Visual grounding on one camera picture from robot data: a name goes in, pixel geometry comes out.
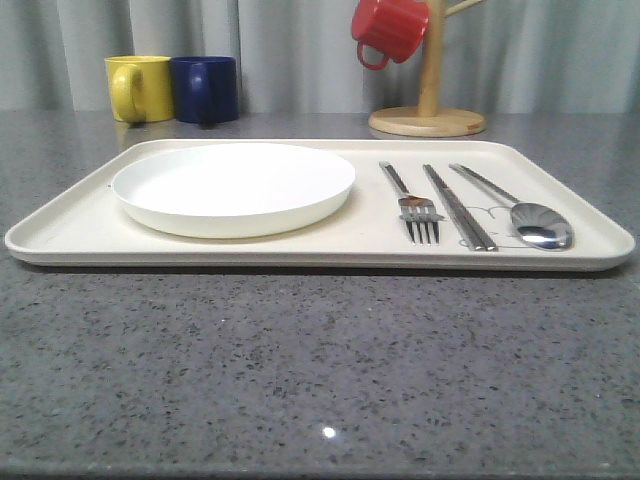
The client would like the silver fork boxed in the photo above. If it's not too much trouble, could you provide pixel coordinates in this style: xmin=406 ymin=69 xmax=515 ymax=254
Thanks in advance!
xmin=379 ymin=162 xmax=444 ymax=245

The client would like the white round plate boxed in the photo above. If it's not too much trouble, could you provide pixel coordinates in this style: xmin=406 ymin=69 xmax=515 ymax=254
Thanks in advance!
xmin=112 ymin=142 xmax=356 ymax=239

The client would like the silver chopstick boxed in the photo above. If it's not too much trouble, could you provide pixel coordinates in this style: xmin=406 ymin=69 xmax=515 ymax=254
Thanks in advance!
xmin=440 ymin=177 xmax=498 ymax=252
xmin=423 ymin=164 xmax=486 ymax=252

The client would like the silver spoon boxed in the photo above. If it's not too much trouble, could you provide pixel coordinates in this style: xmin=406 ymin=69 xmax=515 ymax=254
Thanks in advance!
xmin=449 ymin=163 xmax=574 ymax=251

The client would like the beige rabbit serving tray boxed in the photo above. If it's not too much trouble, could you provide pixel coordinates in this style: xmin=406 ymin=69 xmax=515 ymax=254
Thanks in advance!
xmin=5 ymin=139 xmax=635 ymax=271

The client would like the wooden mug tree stand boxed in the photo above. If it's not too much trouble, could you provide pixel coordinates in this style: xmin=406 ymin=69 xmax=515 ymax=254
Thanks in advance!
xmin=368 ymin=1 xmax=486 ymax=138

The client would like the grey curtain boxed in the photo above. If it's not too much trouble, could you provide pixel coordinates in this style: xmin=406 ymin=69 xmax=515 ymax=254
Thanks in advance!
xmin=1 ymin=1 xmax=639 ymax=113

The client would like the navy blue mug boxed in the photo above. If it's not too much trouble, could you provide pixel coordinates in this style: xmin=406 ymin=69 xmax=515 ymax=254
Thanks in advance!
xmin=169 ymin=56 xmax=240 ymax=124

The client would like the red mug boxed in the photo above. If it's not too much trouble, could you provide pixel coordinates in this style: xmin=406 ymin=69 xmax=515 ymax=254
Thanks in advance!
xmin=351 ymin=0 xmax=430 ymax=70

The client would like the yellow mug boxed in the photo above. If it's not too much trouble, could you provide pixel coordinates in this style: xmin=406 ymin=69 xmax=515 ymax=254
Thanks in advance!
xmin=104 ymin=55 xmax=174 ymax=123

